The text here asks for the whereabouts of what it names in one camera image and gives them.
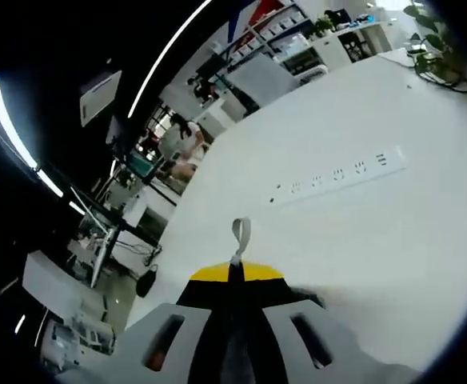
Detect storage shelf with white bins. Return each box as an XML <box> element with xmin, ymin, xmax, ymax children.
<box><xmin>217</xmin><ymin>0</ymin><xmax>313</xmax><ymax>67</ymax></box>

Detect black monitor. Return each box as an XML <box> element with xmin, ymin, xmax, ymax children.
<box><xmin>196</xmin><ymin>54</ymin><xmax>229</xmax><ymax>79</ymax></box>

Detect black floor cables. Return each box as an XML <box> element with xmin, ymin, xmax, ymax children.
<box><xmin>131</xmin><ymin>242</ymin><xmax>165</xmax><ymax>277</ymax></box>

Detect large potted plant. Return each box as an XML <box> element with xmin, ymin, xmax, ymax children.
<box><xmin>403</xmin><ymin>3</ymin><xmax>465</xmax><ymax>81</ymax></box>

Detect dark grey towel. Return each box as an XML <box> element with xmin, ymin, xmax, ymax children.
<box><xmin>217</xmin><ymin>218</ymin><xmax>326</xmax><ymax>384</ymax></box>

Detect bright ceiling light strip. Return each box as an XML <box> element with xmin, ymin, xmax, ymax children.
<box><xmin>0</xmin><ymin>74</ymin><xmax>39</xmax><ymax>169</ymax></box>

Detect long ceiling light strip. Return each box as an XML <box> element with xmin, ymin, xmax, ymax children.
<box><xmin>127</xmin><ymin>0</ymin><xmax>215</xmax><ymax>119</ymax></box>

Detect white storage rack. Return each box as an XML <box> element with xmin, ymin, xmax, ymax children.
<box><xmin>45</xmin><ymin>315</ymin><xmax>114</xmax><ymax>361</ymax></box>

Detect black table cables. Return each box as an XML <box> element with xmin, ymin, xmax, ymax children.
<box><xmin>413</xmin><ymin>51</ymin><xmax>467</xmax><ymax>94</ymax></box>

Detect long white desk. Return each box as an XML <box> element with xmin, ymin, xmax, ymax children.
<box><xmin>313</xmin><ymin>19</ymin><xmax>394</xmax><ymax>73</ymax></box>

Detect teal panel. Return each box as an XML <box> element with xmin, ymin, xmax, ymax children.
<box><xmin>131</xmin><ymin>154</ymin><xmax>157</xmax><ymax>177</ymax></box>

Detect black bag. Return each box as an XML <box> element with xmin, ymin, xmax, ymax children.
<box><xmin>136</xmin><ymin>263</ymin><xmax>158</xmax><ymax>298</ymax></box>

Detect white recessed power strip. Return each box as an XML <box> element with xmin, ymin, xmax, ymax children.
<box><xmin>271</xmin><ymin>146</ymin><xmax>409</xmax><ymax>206</ymax></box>

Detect white ceiling panel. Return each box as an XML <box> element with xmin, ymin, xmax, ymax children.
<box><xmin>79</xmin><ymin>70</ymin><xmax>123</xmax><ymax>128</ymax></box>

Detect small potted plants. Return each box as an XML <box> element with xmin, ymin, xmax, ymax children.
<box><xmin>307</xmin><ymin>14</ymin><xmax>337</xmax><ymax>39</ymax></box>

